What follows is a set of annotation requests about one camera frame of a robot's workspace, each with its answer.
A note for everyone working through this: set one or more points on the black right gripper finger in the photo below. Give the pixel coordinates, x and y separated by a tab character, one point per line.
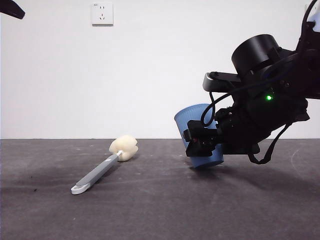
202	142

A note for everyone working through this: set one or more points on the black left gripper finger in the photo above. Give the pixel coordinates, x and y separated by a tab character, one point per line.
11	8

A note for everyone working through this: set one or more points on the blue ribbed plastic cup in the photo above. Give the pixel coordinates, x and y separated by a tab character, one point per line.
187	115

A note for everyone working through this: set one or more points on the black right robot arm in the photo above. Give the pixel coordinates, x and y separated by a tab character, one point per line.
262	117

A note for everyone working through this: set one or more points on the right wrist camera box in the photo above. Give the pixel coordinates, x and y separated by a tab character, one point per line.
217	83

